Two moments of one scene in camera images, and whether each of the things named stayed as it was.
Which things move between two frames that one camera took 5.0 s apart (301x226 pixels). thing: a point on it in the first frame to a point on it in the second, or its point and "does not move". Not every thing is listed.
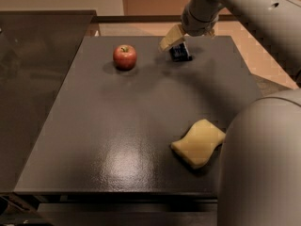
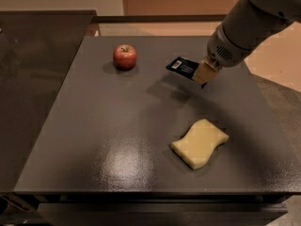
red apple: x=125 y=56 does not move
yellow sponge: x=197 y=148 does not move
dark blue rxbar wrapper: x=180 y=53 to x=183 y=67
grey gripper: x=195 y=25 to x=220 y=51
